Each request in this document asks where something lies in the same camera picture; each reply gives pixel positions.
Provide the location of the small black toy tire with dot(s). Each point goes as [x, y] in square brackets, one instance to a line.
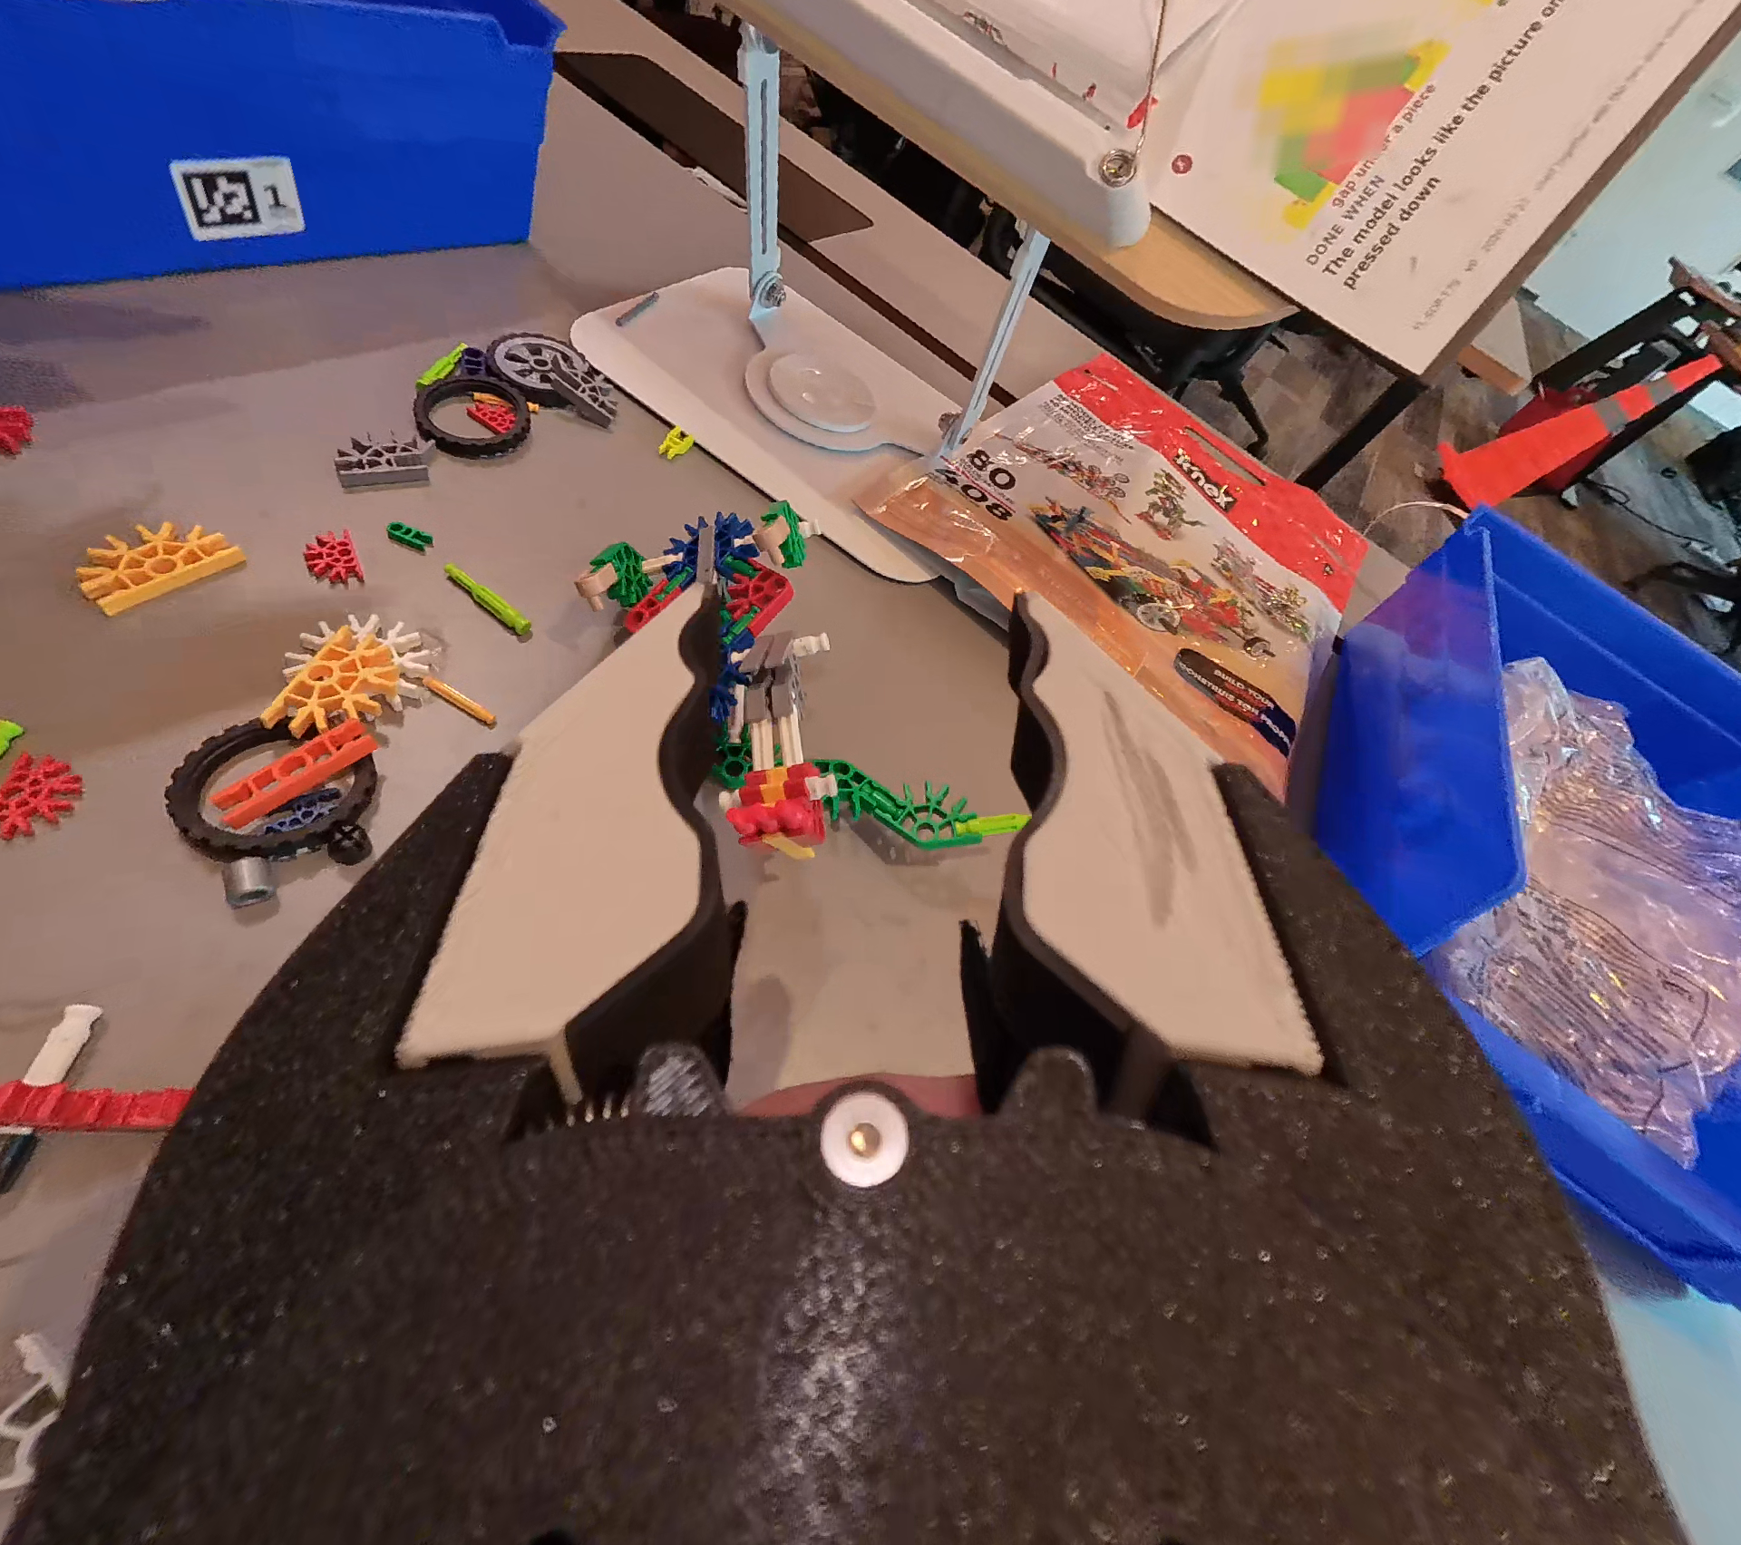
[423, 425]

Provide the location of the white printed instruction sheet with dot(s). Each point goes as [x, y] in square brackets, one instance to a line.
[1564, 146]

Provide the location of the yellow fan connector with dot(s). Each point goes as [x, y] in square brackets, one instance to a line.
[339, 683]

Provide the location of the short yellow rod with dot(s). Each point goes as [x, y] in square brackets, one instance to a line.
[458, 701]

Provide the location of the yellow half-circle connector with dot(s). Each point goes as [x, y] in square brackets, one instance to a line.
[156, 574]

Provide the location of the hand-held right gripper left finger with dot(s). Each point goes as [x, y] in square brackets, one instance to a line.
[569, 839]

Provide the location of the red toy axle assembly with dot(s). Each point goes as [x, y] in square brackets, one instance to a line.
[82, 1109]

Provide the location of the printed toy packaging bag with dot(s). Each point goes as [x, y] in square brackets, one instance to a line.
[1156, 566]

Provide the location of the red connector piece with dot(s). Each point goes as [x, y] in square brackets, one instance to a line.
[488, 413]

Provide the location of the blue tagged plastic bin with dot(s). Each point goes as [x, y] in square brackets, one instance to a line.
[339, 106]

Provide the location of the small red snowflake connector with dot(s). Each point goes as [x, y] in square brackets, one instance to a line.
[332, 555]

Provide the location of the small green clip piece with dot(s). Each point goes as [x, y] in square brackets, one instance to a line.
[410, 537]

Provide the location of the red fan connector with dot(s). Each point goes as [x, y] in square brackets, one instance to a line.
[10, 428]

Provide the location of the small grey rod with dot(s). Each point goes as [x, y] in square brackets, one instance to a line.
[638, 310]

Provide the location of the orange traffic cone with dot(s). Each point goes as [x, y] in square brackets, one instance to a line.
[1564, 436]

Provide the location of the grey connector piece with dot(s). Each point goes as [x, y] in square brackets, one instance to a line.
[381, 465]
[592, 399]

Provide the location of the orange connector piece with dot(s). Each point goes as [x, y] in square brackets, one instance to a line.
[293, 773]

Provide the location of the clear plastic wrap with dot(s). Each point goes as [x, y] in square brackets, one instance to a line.
[1606, 893]

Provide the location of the colourful construction toy dinosaur model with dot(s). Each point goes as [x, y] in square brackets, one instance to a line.
[775, 819]

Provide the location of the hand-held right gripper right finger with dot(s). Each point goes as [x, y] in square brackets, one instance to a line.
[1156, 881]

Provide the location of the grey spacer piece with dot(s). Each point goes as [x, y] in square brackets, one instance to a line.
[247, 885]

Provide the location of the small lime piece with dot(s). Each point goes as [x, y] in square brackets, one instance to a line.
[441, 363]

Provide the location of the grey spoked toy wheel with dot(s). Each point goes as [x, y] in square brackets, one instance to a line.
[533, 363]

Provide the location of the white snowflake connector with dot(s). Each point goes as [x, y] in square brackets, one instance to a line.
[403, 646]

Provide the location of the black office chair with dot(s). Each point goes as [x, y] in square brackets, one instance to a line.
[1196, 363]

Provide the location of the yellow-green clip piece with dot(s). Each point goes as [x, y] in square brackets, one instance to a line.
[676, 440]

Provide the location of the blue connector piece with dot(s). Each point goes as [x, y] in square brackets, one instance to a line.
[304, 815]

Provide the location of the black ball connector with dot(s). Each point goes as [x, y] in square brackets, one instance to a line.
[349, 845]

